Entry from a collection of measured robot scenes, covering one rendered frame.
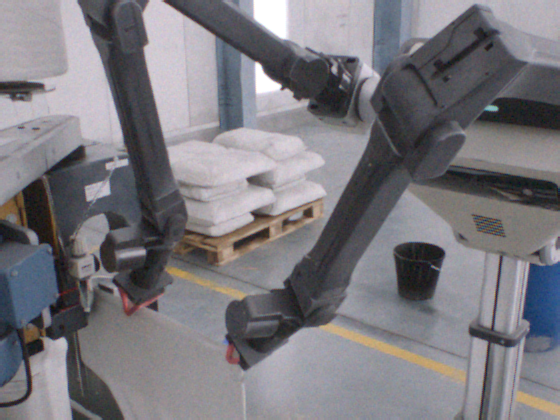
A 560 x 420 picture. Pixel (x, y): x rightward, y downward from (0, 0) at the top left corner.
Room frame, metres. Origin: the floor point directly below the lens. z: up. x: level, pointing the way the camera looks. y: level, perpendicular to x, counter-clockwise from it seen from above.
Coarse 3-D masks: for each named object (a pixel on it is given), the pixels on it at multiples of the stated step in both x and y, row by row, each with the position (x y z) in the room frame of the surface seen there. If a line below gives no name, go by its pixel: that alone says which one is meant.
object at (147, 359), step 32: (96, 288) 1.19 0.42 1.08; (96, 320) 1.20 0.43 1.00; (128, 320) 1.13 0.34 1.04; (160, 320) 1.06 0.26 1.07; (96, 352) 1.21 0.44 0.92; (128, 352) 1.13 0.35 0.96; (160, 352) 1.07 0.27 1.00; (192, 352) 1.01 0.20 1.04; (224, 352) 0.96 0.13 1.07; (128, 384) 1.14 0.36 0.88; (160, 384) 1.08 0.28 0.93; (192, 384) 1.02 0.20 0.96; (224, 384) 0.97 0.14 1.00; (128, 416) 1.10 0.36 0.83; (160, 416) 1.06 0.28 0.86; (192, 416) 1.02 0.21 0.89; (224, 416) 0.97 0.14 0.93
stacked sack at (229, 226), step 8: (240, 216) 4.08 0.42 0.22; (248, 216) 4.13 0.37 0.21; (192, 224) 3.94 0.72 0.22; (224, 224) 3.94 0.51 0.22; (232, 224) 3.99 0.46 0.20; (240, 224) 4.03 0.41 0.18; (200, 232) 3.90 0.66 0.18; (208, 232) 3.86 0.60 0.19; (216, 232) 3.87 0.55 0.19; (224, 232) 3.92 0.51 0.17
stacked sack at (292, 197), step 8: (304, 184) 4.65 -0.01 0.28; (312, 184) 4.68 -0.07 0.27; (280, 192) 4.47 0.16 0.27; (288, 192) 4.48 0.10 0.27; (296, 192) 4.50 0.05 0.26; (304, 192) 4.52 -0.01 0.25; (312, 192) 4.57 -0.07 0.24; (320, 192) 4.64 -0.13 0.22; (280, 200) 4.32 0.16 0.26; (288, 200) 4.37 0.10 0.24; (296, 200) 4.43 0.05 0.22; (304, 200) 4.50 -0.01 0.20; (264, 208) 4.29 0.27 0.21; (272, 208) 4.27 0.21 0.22; (280, 208) 4.28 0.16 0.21; (288, 208) 4.35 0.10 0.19
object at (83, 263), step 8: (80, 240) 1.11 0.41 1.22; (72, 248) 1.11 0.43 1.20; (80, 248) 1.11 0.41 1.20; (72, 256) 1.12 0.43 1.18; (80, 256) 1.11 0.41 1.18; (88, 256) 1.12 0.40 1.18; (64, 264) 1.12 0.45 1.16; (80, 264) 1.10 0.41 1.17; (88, 264) 1.11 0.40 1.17; (72, 272) 1.11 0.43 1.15; (80, 272) 1.10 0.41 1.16; (88, 272) 1.11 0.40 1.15; (72, 280) 1.13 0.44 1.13
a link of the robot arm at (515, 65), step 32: (448, 32) 0.64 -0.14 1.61; (480, 32) 0.63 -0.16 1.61; (512, 32) 0.64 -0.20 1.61; (416, 64) 0.64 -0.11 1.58; (448, 64) 0.63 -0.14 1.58; (480, 64) 0.60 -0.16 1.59; (512, 64) 0.59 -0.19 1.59; (544, 64) 0.64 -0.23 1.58; (384, 96) 0.67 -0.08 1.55; (416, 96) 0.63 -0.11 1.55; (448, 96) 0.60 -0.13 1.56; (480, 96) 0.61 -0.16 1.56; (512, 96) 0.66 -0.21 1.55; (544, 96) 0.68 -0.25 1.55; (416, 128) 0.61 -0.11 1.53
